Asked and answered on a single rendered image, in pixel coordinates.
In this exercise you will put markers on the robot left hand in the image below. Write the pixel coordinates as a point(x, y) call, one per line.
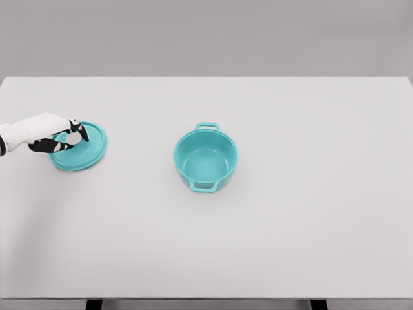
point(45, 126)

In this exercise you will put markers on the teal pot lid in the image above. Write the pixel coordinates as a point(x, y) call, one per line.
point(87, 151)

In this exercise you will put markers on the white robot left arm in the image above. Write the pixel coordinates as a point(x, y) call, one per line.
point(8, 137)

